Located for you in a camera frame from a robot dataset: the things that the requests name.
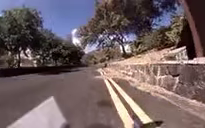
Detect pale double painted line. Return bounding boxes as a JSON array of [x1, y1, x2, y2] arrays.
[[98, 68, 154, 128]]

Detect grey asphalt road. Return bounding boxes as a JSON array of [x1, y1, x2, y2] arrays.
[[0, 66, 205, 128]]

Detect dry grass slope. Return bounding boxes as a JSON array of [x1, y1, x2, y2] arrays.
[[112, 45, 188, 65]]

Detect large spreading tree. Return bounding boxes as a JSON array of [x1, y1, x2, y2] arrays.
[[77, 0, 182, 60]]

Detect green bushes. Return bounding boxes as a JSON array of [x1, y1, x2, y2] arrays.
[[132, 15, 191, 55]]

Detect robot's own part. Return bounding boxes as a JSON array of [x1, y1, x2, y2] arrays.
[[141, 120, 164, 128]]

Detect row of green trees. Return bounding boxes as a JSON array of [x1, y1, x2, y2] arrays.
[[0, 7, 86, 70]]

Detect pale concrete gutter strip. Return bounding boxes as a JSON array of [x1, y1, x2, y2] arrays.
[[101, 68, 205, 126]]

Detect dark brown tree trunk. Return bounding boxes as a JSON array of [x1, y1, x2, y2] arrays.
[[179, 0, 205, 61]]

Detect stone retaining wall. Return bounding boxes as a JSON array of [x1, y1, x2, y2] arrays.
[[104, 46, 205, 108]]

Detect dark low wall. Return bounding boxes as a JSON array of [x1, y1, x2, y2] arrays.
[[0, 64, 88, 80]]

